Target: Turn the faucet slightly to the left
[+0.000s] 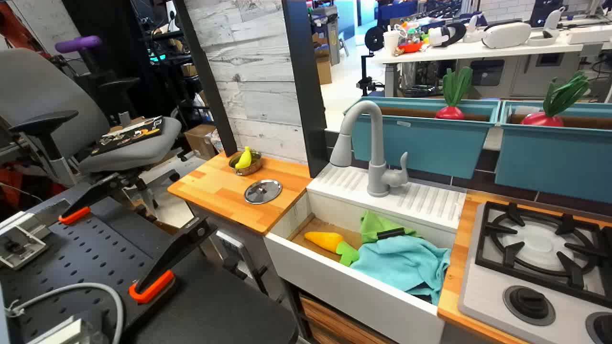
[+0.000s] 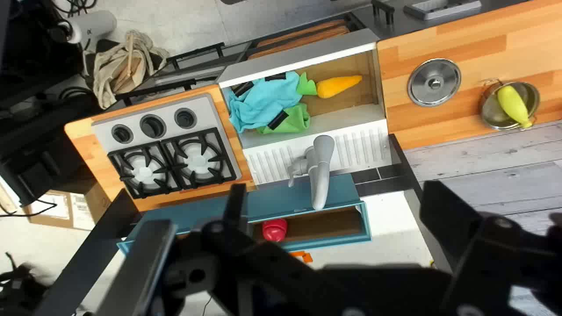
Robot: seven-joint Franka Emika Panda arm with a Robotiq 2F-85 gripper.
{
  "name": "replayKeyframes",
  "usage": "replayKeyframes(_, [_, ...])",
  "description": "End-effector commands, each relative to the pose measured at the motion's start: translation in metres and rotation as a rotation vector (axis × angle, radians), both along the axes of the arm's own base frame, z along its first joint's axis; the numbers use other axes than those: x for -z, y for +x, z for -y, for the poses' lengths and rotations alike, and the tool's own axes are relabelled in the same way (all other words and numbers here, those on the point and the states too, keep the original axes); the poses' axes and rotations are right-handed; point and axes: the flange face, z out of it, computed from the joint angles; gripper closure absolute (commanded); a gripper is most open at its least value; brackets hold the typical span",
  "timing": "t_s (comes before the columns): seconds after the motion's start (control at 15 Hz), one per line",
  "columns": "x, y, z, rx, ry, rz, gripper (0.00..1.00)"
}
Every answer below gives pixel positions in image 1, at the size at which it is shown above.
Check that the teal planter box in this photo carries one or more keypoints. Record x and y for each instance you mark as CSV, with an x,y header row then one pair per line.
x,y
432,144
555,160

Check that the grey toy stove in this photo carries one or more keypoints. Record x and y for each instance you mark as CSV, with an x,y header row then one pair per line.
x,y
490,288

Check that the wooden drawer front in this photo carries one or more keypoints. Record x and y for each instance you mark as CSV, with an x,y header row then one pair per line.
x,y
331,326

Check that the green cloth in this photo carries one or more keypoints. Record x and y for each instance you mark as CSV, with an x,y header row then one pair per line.
x,y
373,227

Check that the yellow toy banana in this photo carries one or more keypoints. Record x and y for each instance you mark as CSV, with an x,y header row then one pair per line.
x,y
243,160

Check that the brown cardboard box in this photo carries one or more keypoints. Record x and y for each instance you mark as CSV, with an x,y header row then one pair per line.
x,y
203,139

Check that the white rounded device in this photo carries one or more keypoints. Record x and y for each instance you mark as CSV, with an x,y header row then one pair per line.
x,y
505,35

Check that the yellow toy corn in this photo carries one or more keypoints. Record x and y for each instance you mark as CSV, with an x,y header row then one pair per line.
x,y
323,242

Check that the teal cloth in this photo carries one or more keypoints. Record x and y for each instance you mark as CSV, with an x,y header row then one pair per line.
x,y
402,265

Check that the small wooden bowl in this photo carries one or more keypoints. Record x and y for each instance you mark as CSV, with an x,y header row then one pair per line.
x,y
247,167

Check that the white electrical box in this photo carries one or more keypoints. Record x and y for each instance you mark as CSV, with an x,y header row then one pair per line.
x,y
19,248

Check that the white toy sink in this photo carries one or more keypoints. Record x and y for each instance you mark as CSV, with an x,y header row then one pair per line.
x,y
356,297

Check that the round metal lid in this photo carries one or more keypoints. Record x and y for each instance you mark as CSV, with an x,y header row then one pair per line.
x,y
262,192

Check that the black stove knob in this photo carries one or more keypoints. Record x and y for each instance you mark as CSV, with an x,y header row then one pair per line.
x,y
603,328
528,305

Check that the white background table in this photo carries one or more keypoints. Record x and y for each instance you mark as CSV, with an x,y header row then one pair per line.
x,y
471,51

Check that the black clamp orange tip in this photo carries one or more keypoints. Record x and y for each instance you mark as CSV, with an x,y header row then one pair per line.
x,y
167,259
88,202

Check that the purple cylinder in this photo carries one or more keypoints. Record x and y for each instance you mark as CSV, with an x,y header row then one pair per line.
x,y
77,43

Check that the grey office chair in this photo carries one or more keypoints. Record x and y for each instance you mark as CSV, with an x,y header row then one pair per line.
x,y
44,97

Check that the clutter on chair seat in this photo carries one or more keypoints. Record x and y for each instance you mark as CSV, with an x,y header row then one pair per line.
x,y
126,133

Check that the wooden side counter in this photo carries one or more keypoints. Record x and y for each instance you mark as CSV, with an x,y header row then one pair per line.
x,y
220,188

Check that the red toy radish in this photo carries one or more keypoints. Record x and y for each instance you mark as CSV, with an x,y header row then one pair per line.
x,y
557,102
455,89

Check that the black vertical post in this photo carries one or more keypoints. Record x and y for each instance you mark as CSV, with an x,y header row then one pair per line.
x,y
306,83

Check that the black stove grate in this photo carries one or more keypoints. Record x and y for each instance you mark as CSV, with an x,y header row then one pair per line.
x,y
574,271

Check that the wooden stove counter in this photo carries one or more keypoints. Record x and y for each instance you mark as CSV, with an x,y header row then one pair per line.
x,y
453,269

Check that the black diagonal beam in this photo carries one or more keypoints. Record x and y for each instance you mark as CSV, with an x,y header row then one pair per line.
x,y
203,77

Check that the grey toy faucet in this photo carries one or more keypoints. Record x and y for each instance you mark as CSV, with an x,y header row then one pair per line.
x,y
377,154

